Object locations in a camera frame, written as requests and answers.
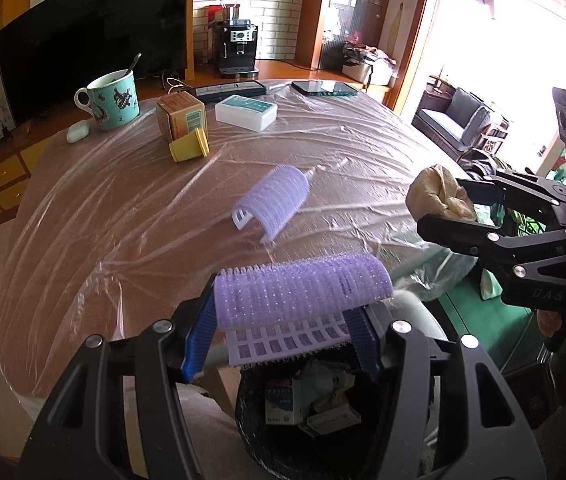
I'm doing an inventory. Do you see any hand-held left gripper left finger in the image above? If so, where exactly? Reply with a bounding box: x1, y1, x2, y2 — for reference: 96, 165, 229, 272
17, 272, 221, 480

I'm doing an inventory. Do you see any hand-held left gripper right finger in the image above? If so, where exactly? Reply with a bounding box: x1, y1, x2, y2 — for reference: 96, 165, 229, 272
343, 305, 548, 480

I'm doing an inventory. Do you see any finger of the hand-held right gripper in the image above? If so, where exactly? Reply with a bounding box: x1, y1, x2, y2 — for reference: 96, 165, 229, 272
458, 170, 566, 207
417, 215, 566, 282

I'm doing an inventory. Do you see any tan paper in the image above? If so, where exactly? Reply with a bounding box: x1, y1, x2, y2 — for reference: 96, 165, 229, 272
406, 164, 478, 223

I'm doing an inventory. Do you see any purple hair roller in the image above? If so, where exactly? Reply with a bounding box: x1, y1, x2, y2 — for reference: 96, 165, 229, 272
231, 164, 316, 245
213, 254, 394, 368

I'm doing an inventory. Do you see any black trash bin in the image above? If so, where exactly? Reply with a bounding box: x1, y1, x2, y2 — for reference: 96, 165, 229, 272
235, 345, 434, 480

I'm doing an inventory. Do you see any person's right hand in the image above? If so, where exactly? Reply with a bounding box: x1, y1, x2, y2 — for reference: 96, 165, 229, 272
536, 309, 566, 356

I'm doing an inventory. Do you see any dark jacket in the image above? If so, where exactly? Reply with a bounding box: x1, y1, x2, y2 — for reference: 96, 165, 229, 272
458, 150, 518, 181

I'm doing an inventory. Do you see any carved wooden side table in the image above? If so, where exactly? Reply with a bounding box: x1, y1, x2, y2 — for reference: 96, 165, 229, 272
480, 120, 508, 153

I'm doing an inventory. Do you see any grey sofa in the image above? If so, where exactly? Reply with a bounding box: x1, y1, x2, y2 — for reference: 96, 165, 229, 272
411, 87, 494, 153

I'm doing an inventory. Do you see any flat white carton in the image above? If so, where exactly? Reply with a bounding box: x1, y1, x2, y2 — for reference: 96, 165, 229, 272
308, 407, 361, 436

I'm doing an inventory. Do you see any small white blue box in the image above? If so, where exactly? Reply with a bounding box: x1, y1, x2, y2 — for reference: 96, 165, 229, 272
264, 385, 296, 426

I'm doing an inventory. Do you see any white storage box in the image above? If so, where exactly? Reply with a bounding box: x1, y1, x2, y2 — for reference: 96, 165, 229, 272
341, 62, 394, 86

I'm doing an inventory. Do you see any pile of clothes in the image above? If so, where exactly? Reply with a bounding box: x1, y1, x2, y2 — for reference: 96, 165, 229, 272
343, 42, 396, 68

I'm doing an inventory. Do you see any yellow plastic cup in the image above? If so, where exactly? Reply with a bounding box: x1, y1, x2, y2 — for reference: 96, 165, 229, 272
169, 127, 210, 163

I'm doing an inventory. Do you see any dark green smartphone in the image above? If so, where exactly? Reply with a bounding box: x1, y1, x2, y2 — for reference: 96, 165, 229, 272
290, 80, 359, 98

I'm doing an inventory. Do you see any black radiator heater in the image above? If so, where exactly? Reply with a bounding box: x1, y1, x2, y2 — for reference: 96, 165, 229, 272
319, 40, 346, 71

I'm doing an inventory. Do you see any brown cardboard box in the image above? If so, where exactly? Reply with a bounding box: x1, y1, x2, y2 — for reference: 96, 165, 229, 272
156, 92, 209, 142

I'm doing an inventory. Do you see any clear plastic box teal label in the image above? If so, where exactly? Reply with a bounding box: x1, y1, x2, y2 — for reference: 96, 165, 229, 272
214, 94, 279, 133

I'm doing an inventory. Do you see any black remote keyboard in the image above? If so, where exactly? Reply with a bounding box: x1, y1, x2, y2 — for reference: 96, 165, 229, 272
183, 80, 268, 106

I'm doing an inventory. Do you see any teal printed mug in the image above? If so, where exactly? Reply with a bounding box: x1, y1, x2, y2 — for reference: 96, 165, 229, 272
74, 70, 141, 132

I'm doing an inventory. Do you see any black coffee machine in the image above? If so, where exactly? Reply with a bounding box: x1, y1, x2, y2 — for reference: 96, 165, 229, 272
218, 19, 259, 80

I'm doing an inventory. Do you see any black flat screen television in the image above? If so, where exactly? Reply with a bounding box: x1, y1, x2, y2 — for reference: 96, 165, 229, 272
0, 0, 189, 126

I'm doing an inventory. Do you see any steel utensil holder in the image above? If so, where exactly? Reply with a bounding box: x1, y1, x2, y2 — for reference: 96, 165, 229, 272
208, 0, 241, 23

